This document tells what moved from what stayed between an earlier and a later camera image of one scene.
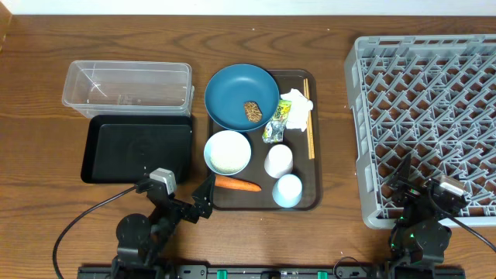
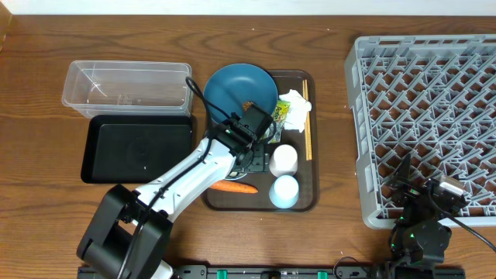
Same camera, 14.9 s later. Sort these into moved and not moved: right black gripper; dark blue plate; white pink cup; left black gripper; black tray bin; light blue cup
Moved: left black gripper; white pink cup
Not moved: black tray bin; light blue cup; right black gripper; dark blue plate
